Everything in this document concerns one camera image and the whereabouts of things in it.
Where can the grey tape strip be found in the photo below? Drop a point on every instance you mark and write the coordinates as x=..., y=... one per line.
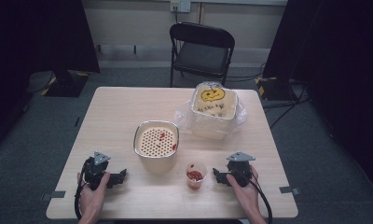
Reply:
x=289, y=190
x=55, y=195

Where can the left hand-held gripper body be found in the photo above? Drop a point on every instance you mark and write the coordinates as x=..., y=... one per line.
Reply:
x=94, y=174

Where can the clear plastic cup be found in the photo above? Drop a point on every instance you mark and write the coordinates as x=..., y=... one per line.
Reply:
x=195, y=183

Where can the white wall outlet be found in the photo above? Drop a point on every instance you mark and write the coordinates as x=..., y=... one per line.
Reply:
x=180, y=5

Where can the red chili piece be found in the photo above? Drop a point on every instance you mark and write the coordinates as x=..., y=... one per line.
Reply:
x=174, y=146
x=162, y=135

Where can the black stand base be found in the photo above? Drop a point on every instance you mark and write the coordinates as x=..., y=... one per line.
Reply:
x=66, y=84
x=278, y=88

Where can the beige bin with plastic liner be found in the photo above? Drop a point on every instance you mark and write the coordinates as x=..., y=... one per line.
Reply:
x=214, y=118

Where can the beige bin with perforated strainer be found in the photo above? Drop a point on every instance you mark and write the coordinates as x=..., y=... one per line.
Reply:
x=156, y=146

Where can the person's left hand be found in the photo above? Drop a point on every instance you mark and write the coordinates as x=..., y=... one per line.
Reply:
x=93, y=199

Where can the person's right hand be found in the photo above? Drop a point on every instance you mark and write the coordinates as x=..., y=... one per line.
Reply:
x=245, y=196

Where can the red chili scraps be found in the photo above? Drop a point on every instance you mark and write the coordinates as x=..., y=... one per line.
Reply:
x=194, y=175

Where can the black folding chair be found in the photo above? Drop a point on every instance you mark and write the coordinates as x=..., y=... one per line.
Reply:
x=203, y=56

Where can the black curtain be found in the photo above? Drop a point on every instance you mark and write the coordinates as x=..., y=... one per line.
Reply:
x=337, y=62
x=35, y=37

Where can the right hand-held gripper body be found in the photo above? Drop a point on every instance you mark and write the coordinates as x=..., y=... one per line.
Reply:
x=240, y=169

